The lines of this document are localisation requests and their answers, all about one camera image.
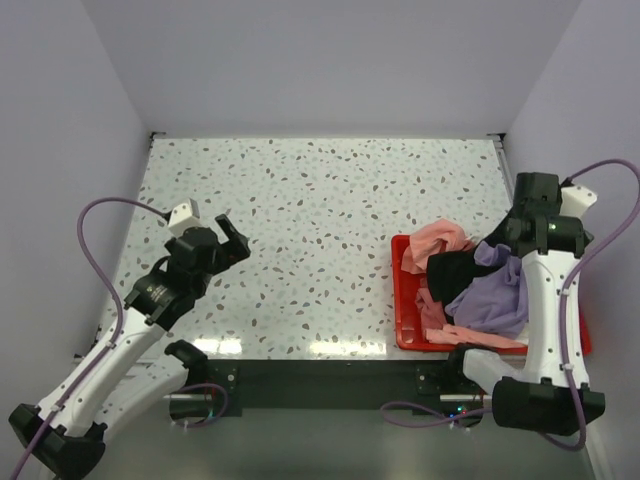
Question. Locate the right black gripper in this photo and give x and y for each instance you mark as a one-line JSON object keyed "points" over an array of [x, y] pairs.
{"points": [[512, 246]]}

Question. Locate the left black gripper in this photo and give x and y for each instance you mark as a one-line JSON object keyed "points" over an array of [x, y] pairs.
{"points": [[234, 248]]}

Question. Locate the purple t shirt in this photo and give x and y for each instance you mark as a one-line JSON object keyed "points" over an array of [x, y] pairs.
{"points": [[496, 303]]}

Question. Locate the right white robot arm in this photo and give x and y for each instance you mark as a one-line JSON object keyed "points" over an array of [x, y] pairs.
{"points": [[529, 282]]}

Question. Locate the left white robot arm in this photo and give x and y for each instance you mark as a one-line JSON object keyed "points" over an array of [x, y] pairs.
{"points": [[67, 431]]}

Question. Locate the pink t shirt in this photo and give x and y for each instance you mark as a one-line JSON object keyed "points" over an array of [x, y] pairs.
{"points": [[439, 237]]}

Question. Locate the black t shirt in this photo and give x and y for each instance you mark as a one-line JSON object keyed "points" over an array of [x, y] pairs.
{"points": [[448, 274]]}

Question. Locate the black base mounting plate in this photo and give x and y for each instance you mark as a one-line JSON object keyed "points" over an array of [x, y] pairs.
{"points": [[325, 385]]}

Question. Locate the red plastic bin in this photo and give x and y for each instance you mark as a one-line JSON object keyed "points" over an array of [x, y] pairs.
{"points": [[421, 324]]}

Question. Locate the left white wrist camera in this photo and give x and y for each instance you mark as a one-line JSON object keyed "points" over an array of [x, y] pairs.
{"points": [[184, 215]]}

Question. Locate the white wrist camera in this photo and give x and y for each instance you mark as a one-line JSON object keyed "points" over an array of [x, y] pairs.
{"points": [[576, 201], [184, 215]]}

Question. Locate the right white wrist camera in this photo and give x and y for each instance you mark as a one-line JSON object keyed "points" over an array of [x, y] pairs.
{"points": [[576, 201]]}

